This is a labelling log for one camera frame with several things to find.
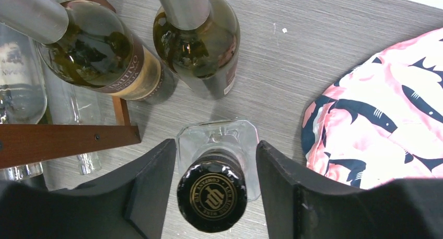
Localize wooden wine rack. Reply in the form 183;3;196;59
1;0;142;168

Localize dark green bottle far back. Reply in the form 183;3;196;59
153;0;240;100

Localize dark green bottle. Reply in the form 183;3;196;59
1;0;176;104
153;0;240;100

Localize clear bottle with dark cap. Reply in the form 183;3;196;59
176;118;261;233

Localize pink shark print cloth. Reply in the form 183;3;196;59
301;29;442;189

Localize dark green bottle far left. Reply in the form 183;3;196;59
1;0;176;104

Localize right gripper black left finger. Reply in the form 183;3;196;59
1;139;176;238

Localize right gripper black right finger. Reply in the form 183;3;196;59
256;140;442;238

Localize small clear glass bottle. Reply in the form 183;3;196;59
1;25;47;124

